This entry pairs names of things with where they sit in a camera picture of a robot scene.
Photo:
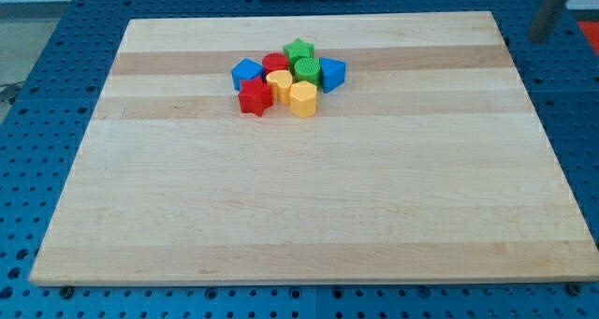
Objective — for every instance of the yellow pentagon block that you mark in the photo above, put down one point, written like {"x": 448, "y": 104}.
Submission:
{"x": 303, "y": 99}

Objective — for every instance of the green star block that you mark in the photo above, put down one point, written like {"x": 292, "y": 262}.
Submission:
{"x": 297, "y": 50}

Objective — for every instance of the blue cube block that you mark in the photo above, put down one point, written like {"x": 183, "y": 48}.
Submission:
{"x": 246, "y": 69}

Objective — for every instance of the red cylinder block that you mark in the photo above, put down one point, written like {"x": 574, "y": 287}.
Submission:
{"x": 274, "y": 61}

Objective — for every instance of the wooden board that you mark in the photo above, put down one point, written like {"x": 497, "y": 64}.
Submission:
{"x": 428, "y": 165}

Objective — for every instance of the blue triangle block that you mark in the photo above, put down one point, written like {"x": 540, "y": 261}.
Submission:
{"x": 332, "y": 73}

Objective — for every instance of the red star block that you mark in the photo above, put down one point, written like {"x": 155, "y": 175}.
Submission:
{"x": 255, "y": 96}

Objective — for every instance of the green cylinder block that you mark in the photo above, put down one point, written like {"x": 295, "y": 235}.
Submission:
{"x": 308, "y": 69}

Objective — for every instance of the yellow heart block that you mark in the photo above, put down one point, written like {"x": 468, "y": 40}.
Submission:
{"x": 280, "y": 82}

